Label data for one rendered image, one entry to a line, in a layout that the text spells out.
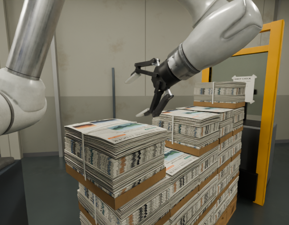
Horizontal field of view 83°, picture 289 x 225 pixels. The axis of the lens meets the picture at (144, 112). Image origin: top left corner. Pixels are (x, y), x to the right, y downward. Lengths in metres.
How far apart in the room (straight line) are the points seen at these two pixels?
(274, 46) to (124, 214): 1.88
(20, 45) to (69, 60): 2.64
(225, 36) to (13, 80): 0.61
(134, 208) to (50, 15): 0.72
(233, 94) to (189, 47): 1.14
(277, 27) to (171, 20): 1.94
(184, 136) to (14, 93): 0.85
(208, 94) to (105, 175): 1.24
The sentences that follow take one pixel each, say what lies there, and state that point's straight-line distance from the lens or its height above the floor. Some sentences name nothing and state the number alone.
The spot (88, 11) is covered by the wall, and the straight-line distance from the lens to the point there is 3.45.
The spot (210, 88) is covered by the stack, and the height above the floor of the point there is 1.24.
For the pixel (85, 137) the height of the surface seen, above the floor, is 1.04.
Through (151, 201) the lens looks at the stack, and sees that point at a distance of 0.77.
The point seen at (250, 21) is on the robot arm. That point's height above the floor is 1.35.
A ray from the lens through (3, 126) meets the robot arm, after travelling 0.63.
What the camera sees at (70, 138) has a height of 1.01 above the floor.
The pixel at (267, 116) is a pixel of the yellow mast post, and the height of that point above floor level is 0.96.
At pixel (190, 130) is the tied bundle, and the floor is 0.98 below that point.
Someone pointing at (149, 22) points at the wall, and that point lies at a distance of 3.41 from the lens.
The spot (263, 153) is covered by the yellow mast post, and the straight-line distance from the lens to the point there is 2.12.
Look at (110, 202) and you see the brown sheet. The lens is 0.63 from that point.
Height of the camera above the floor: 1.22
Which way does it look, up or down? 8 degrees down
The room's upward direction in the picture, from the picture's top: straight up
